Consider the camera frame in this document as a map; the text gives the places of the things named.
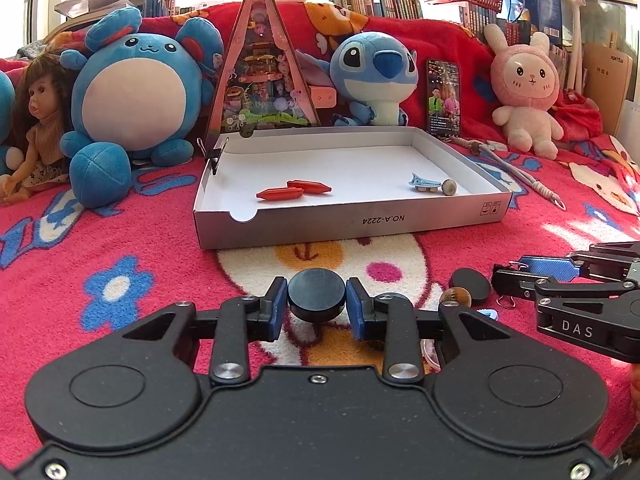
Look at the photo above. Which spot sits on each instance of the black smartphone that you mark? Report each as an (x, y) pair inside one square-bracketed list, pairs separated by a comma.
[(442, 97)]

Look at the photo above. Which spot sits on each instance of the crumpled red cloth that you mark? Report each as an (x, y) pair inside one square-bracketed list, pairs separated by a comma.
[(580, 115)]

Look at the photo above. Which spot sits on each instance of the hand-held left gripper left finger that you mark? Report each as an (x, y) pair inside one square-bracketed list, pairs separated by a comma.
[(273, 312)]

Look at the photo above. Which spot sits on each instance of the pink bunny plush toy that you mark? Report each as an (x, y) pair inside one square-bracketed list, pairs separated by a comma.
[(527, 110)]

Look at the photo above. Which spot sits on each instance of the round blue plush toy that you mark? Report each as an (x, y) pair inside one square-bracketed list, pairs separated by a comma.
[(135, 105)]

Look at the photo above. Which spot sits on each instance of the blue cat plush toy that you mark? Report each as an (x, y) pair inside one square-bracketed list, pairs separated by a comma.
[(6, 120)]

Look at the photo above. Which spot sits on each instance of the small black binder clip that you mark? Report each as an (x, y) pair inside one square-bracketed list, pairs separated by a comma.
[(215, 160)]

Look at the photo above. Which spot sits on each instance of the white pipe rack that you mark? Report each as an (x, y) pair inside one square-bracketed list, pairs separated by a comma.
[(575, 35)]

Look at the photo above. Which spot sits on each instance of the row of books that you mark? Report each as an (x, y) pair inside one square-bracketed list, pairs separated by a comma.
[(380, 5)]

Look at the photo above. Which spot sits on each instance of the black oval disc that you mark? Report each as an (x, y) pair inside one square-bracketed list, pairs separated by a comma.
[(472, 284)]

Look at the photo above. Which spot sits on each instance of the blue paper bag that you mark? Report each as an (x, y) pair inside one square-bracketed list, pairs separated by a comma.
[(530, 2)]

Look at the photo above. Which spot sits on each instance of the brown cardboard sheet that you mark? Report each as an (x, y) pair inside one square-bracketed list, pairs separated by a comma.
[(607, 85)]

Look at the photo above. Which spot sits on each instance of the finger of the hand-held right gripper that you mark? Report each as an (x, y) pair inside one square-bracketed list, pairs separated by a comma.
[(547, 267), (515, 285)]

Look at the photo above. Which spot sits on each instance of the brown-haired doll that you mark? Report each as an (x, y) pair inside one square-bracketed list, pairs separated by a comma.
[(37, 130)]

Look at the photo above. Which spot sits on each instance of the blue alien plush toy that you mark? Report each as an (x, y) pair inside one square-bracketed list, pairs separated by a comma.
[(375, 80)]

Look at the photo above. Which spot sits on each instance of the blue hair clip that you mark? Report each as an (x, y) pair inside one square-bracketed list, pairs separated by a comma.
[(424, 182), (489, 315)]

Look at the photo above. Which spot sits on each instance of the round black disc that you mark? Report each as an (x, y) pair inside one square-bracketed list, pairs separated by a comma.
[(316, 292)]

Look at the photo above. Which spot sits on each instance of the red plastic spindle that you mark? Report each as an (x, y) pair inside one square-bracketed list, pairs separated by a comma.
[(310, 186), (280, 194)]

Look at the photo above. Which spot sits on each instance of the pink printed blanket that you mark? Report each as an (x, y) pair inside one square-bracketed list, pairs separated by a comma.
[(125, 240)]

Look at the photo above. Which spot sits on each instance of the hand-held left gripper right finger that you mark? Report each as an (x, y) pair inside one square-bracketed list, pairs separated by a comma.
[(356, 312)]

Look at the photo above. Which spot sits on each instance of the stack of papers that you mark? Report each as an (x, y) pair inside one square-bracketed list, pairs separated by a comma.
[(100, 2)]

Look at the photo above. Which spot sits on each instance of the white cardboard box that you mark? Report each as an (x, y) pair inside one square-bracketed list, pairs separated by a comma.
[(350, 220)]

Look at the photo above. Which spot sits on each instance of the triangular pink house model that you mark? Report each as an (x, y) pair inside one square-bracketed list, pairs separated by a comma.
[(262, 75)]

